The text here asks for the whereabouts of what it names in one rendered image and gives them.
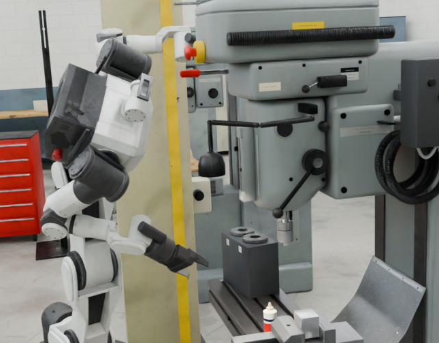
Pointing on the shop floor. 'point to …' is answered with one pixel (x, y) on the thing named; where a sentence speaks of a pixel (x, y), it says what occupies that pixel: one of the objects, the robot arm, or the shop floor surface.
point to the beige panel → (158, 187)
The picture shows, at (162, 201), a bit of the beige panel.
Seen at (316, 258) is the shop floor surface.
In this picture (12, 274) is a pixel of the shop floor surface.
